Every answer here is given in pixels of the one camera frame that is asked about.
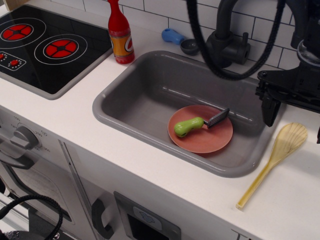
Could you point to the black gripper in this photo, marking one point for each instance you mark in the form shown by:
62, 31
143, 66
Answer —
299, 87

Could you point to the green handled grey spatula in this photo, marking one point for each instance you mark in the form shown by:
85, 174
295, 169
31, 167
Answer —
182, 128

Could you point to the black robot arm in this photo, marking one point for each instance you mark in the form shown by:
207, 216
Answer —
306, 36

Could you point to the pink round plate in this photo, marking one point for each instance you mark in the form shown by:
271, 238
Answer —
202, 140

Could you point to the grey plastic sink basin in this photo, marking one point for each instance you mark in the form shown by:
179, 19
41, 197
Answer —
142, 101

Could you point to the wooden spoon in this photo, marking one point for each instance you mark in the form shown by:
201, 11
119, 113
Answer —
288, 140

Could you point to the dark grey toy faucet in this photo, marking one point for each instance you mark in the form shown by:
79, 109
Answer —
223, 47

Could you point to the grey dishwasher control panel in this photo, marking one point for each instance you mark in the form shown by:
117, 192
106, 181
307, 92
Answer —
142, 224

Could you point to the red toy sauce bottle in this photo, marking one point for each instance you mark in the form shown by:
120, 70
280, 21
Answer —
120, 35

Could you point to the white toy oven door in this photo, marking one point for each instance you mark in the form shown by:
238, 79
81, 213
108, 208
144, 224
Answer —
49, 176

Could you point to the black toy stovetop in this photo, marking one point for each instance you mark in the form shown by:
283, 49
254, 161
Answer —
47, 53

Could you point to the grey oven knob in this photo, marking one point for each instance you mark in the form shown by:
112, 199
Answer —
24, 138

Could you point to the blue handled grey ladle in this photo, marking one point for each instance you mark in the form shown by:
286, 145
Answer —
187, 46

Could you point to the dark grey cabinet handle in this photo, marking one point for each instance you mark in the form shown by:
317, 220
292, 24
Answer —
97, 209

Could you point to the grey oven door handle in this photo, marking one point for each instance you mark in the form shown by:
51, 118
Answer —
14, 156

